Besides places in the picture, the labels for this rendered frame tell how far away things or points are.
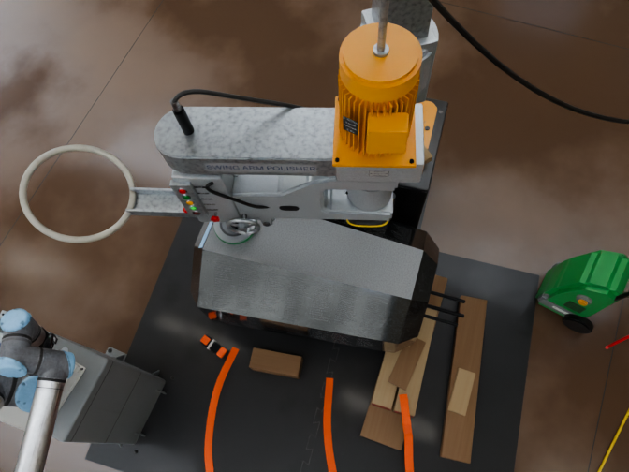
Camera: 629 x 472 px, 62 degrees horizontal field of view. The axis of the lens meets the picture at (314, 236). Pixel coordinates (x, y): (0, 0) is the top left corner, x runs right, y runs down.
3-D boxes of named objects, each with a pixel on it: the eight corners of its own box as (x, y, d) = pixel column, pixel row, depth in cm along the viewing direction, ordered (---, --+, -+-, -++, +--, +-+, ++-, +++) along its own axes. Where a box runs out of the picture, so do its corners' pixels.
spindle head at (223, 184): (283, 184, 245) (269, 129, 203) (279, 227, 236) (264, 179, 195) (207, 182, 247) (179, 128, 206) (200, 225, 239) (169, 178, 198)
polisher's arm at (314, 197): (389, 191, 244) (399, 132, 199) (389, 237, 235) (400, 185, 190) (234, 188, 250) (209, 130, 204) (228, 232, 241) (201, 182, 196)
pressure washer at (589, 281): (604, 288, 330) (686, 236, 249) (584, 336, 319) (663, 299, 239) (549, 262, 338) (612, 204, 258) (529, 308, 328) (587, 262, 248)
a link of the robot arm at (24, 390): (43, 403, 220) (51, 416, 206) (-3, 399, 209) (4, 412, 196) (54, 367, 222) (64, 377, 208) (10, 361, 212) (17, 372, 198)
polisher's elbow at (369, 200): (351, 169, 229) (351, 144, 210) (395, 176, 226) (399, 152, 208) (343, 208, 222) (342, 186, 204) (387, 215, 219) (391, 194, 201)
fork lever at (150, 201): (278, 190, 248) (276, 184, 243) (274, 228, 241) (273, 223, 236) (135, 184, 252) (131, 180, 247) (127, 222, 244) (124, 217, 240)
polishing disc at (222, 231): (245, 248, 258) (245, 247, 257) (207, 235, 262) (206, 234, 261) (262, 211, 265) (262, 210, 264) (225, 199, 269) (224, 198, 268)
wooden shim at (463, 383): (458, 367, 309) (459, 367, 308) (475, 374, 307) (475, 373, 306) (447, 409, 301) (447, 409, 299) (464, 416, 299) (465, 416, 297)
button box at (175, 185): (209, 211, 227) (190, 180, 201) (208, 216, 226) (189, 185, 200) (191, 211, 227) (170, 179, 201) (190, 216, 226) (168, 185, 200)
